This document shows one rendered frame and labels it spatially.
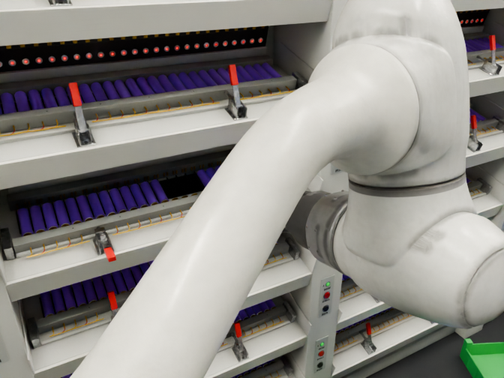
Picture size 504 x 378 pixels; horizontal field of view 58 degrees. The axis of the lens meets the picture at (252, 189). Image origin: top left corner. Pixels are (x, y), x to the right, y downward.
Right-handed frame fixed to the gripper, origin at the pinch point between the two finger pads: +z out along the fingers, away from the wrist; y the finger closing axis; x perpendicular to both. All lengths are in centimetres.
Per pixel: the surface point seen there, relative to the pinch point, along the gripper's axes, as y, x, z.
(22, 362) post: 38.5, 24.4, 20.3
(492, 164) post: -93, 16, 25
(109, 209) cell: 18.8, 2.0, 22.9
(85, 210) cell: 22.8, 1.3, 23.9
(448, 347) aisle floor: -85, 81, 36
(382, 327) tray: -58, 63, 37
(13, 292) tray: 36.8, 10.5, 17.0
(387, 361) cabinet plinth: -60, 77, 39
